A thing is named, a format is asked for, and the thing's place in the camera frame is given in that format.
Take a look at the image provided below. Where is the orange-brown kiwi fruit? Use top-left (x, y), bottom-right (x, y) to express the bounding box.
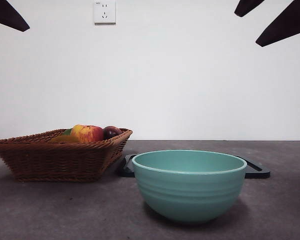
top-left (48, 134), bottom-right (80, 144)

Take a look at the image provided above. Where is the teal ribbed bowl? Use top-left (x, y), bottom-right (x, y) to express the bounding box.
top-left (131, 149), bottom-right (248, 224)

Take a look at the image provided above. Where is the red yellow apple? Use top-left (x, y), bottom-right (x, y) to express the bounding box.
top-left (69, 124), bottom-right (105, 144)

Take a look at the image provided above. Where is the brown wicker basket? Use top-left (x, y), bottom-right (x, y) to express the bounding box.
top-left (0, 128), bottom-right (133, 183)

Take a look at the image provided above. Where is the black rectangular tray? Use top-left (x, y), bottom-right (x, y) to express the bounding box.
top-left (117, 154), bottom-right (271, 179)

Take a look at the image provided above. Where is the dark red plum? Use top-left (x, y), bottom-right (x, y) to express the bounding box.
top-left (102, 125), bottom-right (123, 141)

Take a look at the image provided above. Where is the white wall socket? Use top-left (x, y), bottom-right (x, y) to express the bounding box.
top-left (94, 0), bottom-right (117, 26)

